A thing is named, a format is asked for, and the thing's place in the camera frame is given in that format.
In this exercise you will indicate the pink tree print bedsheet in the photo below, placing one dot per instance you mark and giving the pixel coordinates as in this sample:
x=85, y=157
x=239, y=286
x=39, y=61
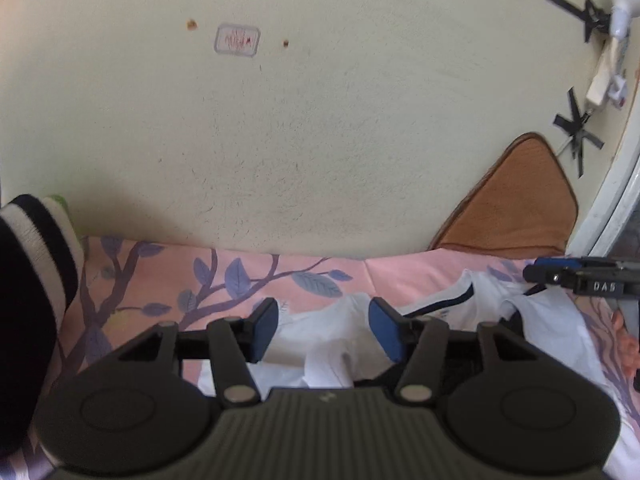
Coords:
x=165, y=280

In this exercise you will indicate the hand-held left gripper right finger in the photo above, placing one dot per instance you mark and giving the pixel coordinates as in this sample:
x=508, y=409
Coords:
x=384, y=334

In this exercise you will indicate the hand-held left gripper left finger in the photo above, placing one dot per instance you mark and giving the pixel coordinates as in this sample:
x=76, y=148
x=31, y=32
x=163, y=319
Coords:
x=264, y=332

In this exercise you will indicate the white window frame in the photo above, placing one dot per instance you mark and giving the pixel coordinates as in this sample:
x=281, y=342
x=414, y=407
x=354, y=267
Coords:
x=607, y=210

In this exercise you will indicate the green cloth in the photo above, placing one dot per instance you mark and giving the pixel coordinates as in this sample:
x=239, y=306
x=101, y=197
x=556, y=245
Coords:
x=61, y=204

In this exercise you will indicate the brown cushion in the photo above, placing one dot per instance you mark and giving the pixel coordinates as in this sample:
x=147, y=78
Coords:
x=515, y=200

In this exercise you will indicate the black tape strips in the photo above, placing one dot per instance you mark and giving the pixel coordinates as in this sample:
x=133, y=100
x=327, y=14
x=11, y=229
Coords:
x=585, y=7
x=575, y=127

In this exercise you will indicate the white garment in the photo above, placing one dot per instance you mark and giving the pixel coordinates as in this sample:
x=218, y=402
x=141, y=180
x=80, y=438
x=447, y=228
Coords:
x=480, y=310

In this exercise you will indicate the navy and white striped cloth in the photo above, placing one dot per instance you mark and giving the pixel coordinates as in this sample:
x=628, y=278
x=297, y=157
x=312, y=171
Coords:
x=25, y=310

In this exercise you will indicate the wall sticker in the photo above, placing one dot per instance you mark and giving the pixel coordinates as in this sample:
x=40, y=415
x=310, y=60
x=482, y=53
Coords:
x=237, y=39

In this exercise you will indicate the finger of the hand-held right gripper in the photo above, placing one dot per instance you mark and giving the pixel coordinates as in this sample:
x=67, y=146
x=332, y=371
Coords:
x=547, y=275

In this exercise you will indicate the white power strip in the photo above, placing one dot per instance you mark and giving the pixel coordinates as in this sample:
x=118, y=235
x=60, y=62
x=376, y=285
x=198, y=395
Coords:
x=602, y=77

